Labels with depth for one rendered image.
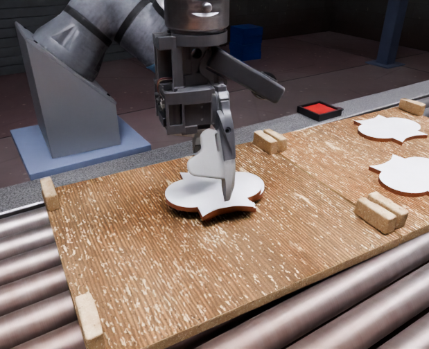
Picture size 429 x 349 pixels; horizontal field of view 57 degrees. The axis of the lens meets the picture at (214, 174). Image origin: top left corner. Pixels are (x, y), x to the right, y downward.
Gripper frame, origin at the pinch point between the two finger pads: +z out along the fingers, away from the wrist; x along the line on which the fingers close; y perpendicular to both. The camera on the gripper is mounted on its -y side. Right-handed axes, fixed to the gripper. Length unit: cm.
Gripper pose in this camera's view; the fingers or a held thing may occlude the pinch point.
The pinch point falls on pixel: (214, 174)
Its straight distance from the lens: 57.3
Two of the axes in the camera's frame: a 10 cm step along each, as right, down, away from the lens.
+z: 0.0, 8.7, 4.9
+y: -9.5, 1.5, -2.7
